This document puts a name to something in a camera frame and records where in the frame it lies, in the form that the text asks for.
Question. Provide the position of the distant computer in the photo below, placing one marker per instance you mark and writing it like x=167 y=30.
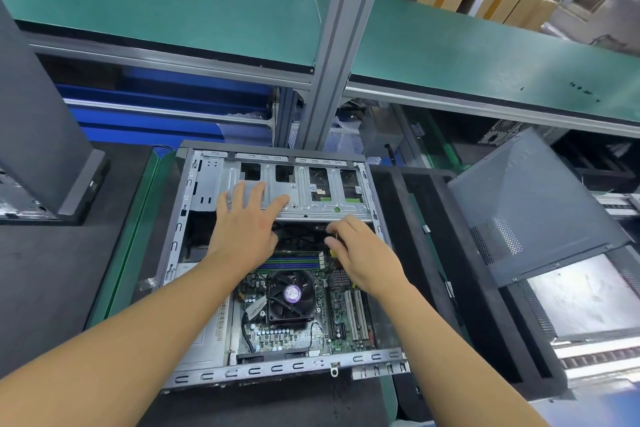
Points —
x=515 y=131

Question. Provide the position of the person's left hand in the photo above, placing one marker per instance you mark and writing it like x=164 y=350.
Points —
x=245 y=231

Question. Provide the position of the person's right forearm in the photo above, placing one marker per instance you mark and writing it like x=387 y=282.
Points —
x=460 y=367

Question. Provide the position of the person's left forearm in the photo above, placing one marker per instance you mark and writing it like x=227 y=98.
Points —
x=110 y=352

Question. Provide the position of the scattered small black screws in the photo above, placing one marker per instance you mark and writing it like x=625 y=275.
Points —
x=585 y=84

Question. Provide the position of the person's right hand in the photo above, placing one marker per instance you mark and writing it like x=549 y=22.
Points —
x=365 y=257

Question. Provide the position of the dark grey computer case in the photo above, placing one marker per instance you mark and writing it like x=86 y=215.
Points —
x=290 y=171

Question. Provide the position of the blue plastic crate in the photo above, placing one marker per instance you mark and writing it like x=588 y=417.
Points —
x=170 y=106

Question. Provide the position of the silver computer case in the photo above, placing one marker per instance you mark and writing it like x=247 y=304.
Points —
x=40 y=131

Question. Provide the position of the aluminium conveyor frame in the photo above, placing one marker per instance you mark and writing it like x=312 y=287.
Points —
x=600 y=357

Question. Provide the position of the grey metal conveyor plate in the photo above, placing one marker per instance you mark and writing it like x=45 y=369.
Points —
x=590 y=292

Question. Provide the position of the clear plastic bag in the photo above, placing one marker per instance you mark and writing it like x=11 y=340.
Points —
x=352 y=136

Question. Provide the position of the black divided foam tray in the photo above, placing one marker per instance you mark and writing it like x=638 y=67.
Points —
x=450 y=272

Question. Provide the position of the silver power supply unit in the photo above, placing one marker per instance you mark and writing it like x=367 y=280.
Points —
x=210 y=337

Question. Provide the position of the black CPU fan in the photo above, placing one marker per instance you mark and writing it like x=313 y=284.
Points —
x=292 y=294

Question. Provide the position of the thick aluminium frame post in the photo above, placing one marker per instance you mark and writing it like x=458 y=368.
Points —
x=340 y=36

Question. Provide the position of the green motherboard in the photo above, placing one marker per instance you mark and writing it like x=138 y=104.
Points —
x=320 y=317

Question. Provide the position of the grey case side panel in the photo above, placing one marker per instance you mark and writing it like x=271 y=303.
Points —
x=535 y=207

